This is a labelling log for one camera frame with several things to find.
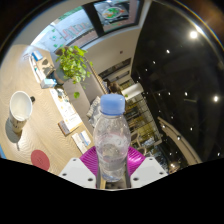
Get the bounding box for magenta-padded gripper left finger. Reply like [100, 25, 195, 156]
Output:
[58, 145, 102, 190]

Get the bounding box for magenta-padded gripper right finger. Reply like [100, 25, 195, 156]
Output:
[124, 146, 169, 189]

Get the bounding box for clear blue-capped water bottle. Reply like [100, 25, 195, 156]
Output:
[92, 93, 132, 183]

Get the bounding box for flat round red coaster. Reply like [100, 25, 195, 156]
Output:
[30, 149, 51, 172]

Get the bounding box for grey chevron pillow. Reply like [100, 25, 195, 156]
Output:
[87, 96, 103, 126]

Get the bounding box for white printed paper sheets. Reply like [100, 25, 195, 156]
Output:
[49, 87, 76, 121]

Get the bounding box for grey curved sofa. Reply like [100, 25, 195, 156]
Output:
[63, 66, 108, 134]

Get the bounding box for white round column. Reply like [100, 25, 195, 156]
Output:
[121, 82, 144, 101]

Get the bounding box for white printed mug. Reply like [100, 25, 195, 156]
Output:
[8, 90, 36, 134]

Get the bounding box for person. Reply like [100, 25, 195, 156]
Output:
[106, 79, 124, 96]

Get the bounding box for small light blue box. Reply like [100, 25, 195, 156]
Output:
[40, 78, 58, 89]

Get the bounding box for wooden heart card stand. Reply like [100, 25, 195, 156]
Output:
[39, 59, 56, 81]

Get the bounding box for green potted plant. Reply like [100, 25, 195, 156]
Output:
[54, 45, 94, 99]

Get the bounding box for group of ceiling spotlights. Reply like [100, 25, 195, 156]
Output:
[146, 28, 223, 158]

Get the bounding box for colourful window poster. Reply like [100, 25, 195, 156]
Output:
[93, 0, 141, 33]

